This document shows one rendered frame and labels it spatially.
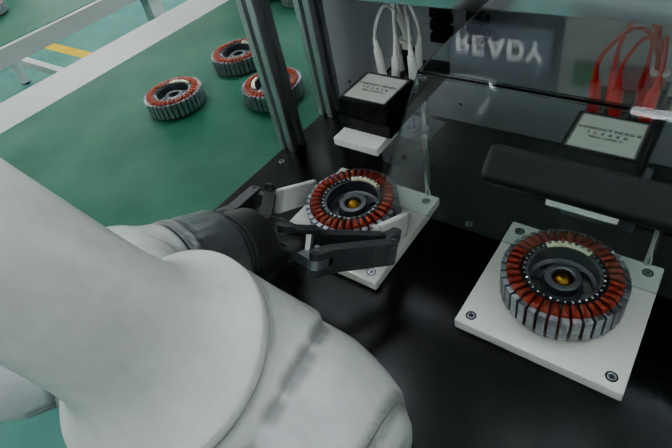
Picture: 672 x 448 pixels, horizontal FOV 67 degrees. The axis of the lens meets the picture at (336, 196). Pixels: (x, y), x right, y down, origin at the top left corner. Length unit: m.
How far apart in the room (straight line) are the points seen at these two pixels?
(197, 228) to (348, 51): 0.49
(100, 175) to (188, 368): 0.75
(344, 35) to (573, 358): 0.55
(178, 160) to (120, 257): 0.70
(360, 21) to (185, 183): 0.36
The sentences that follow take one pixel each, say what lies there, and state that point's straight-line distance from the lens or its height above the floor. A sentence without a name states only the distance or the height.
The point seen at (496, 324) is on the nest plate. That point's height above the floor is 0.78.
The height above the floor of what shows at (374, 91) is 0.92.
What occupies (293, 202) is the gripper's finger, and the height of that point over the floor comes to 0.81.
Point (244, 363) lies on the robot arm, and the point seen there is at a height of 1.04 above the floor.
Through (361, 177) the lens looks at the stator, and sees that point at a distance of 0.62.
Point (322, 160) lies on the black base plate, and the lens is 0.74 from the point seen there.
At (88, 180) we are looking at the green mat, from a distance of 0.94.
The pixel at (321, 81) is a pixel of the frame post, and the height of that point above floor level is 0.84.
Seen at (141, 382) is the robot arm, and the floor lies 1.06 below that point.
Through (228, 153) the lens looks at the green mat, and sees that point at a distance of 0.85.
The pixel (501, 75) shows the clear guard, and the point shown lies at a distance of 0.30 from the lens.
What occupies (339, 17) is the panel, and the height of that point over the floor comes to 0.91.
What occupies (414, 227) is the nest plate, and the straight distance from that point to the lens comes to 0.60.
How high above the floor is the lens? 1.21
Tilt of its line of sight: 41 degrees down
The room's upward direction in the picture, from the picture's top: 13 degrees counter-clockwise
